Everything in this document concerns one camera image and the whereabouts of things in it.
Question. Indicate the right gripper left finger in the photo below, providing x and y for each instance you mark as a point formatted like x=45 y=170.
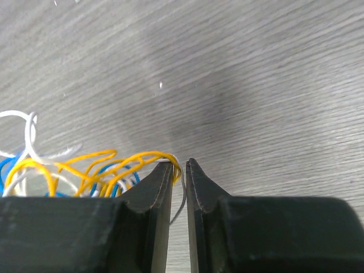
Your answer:
x=69 y=234

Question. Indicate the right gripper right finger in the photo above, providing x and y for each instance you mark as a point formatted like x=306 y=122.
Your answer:
x=269 y=234

